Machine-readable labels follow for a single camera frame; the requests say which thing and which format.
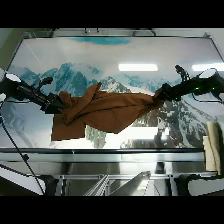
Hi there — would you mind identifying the brown shirt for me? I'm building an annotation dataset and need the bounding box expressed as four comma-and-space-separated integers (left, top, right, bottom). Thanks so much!
50, 82, 165, 142

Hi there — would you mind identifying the silver frame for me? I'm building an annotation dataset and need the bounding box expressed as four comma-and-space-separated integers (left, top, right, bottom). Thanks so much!
0, 28, 224, 197

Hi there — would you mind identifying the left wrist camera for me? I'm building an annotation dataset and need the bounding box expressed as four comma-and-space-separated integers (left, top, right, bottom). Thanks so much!
33, 76, 55, 94

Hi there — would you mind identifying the black cable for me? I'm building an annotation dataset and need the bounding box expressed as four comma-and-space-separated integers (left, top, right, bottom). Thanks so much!
0, 114, 46, 196
191, 91, 224, 105

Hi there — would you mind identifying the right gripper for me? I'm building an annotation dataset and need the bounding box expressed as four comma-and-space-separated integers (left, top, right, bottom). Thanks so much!
154, 83, 176, 103

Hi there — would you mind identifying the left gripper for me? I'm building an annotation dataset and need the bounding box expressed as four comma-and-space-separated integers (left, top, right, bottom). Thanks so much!
42, 92, 67, 115

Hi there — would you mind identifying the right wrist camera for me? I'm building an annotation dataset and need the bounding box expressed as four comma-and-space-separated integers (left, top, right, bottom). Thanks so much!
174, 64, 191, 83

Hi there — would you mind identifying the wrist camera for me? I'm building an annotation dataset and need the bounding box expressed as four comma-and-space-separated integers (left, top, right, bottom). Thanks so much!
33, 76, 55, 94
174, 64, 191, 83

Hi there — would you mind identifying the cream garment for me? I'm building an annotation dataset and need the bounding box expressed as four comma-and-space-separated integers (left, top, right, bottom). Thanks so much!
202, 120, 224, 176

